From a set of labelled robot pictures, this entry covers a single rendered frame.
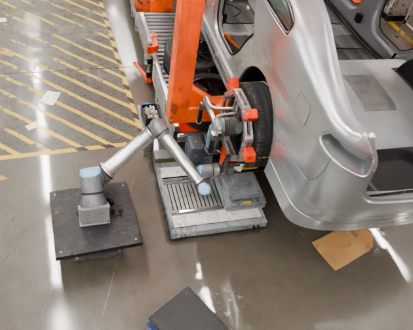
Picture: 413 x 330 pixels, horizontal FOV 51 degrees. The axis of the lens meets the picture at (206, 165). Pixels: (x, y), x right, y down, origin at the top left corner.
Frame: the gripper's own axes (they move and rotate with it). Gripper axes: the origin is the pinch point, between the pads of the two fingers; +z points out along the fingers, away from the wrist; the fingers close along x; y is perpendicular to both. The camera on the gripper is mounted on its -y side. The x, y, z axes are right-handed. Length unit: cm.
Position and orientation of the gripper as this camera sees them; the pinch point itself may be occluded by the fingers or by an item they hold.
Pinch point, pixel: (242, 164)
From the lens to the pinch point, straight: 339.1
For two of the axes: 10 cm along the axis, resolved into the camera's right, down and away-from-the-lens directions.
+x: 2.8, 0.3, -9.6
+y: 0.8, 10.0, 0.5
